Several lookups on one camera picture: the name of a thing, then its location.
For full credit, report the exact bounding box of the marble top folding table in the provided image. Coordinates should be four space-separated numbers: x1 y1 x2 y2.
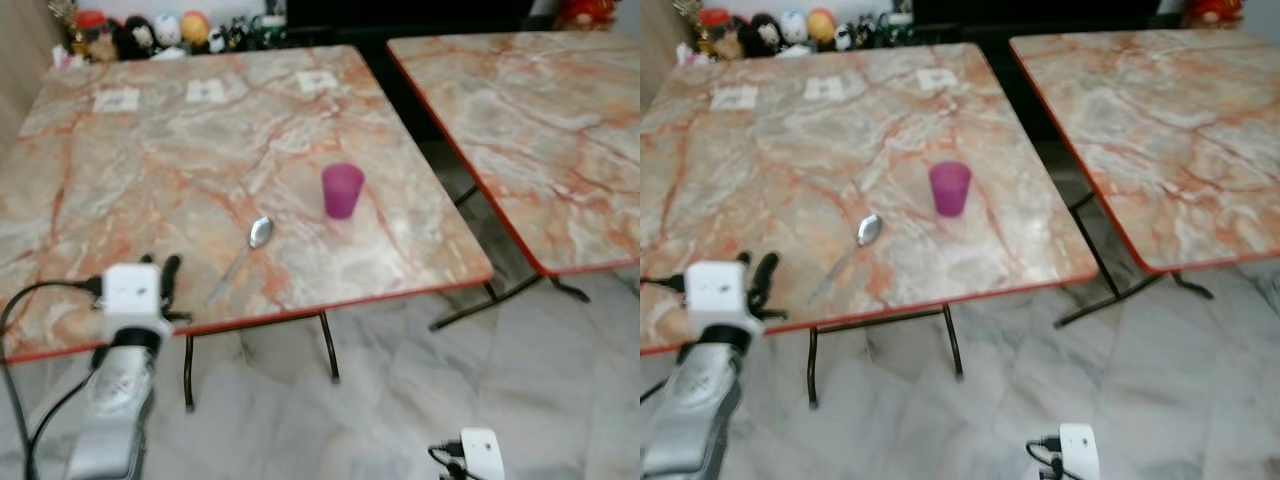
0 44 496 413
387 30 641 332
640 42 1101 409
1008 28 1280 330

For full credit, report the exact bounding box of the red festive ornament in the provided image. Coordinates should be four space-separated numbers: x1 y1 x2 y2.
555 0 621 29
1182 0 1246 29

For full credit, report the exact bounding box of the purple plastic cup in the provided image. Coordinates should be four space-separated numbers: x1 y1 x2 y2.
321 163 366 220
928 161 973 218

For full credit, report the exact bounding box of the orange yellow plush toy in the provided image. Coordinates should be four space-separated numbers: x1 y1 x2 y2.
806 8 839 51
180 10 213 53

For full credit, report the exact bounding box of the silver metal spoon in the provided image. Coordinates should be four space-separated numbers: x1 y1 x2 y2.
207 216 276 306
808 214 885 304

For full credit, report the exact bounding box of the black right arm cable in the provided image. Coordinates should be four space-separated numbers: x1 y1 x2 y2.
428 443 469 480
1025 435 1063 480

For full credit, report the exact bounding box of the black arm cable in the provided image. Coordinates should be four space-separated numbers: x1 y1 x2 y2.
1025 435 1063 480
0 278 106 480
428 443 469 480

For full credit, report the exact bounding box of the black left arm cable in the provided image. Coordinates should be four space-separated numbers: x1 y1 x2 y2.
0 278 106 480

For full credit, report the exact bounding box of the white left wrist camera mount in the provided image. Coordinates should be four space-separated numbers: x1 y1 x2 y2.
686 261 763 337
102 263 173 342

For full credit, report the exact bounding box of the black plush toy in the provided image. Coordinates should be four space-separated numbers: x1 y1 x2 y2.
112 15 157 59
748 12 786 56

